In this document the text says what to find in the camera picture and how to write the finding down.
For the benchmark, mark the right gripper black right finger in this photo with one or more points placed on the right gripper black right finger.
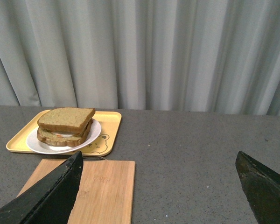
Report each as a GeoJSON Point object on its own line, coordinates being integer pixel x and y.
{"type": "Point", "coordinates": [261, 186]}

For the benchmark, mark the fake fried egg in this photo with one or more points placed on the fake fried egg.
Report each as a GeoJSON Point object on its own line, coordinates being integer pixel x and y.
{"type": "Point", "coordinates": [62, 134]}

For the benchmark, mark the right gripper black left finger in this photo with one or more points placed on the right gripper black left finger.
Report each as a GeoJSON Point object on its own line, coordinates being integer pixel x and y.
{"type": "Point", "coordinates": [50, 200]}

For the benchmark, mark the bread slice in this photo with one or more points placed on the bread slice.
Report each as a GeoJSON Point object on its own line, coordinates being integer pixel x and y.
{"type": "Point", "coordinates": [67, 119]}
{"type": "Point", "coordinates": [55, 140]}

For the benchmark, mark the yellow bear serving tray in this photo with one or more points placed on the yellow bear serving tray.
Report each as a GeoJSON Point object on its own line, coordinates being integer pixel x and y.
{"type": "Point", "coordinates": [101, 146]}

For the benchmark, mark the grey pleated curtain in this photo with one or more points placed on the grey pleated curtain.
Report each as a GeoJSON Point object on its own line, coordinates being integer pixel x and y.
{"type": "Point", "coordinates": [188, 55]}

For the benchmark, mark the bamboo cutting board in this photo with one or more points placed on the bamboo cutting board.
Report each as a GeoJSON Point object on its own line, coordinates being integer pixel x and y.
{"type": "Point", "coordinates": [106, 193]}

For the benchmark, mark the white round plate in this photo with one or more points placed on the white round plate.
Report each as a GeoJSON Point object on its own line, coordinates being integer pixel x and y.
{"type": "Point", "coordinates": [42, 148]}

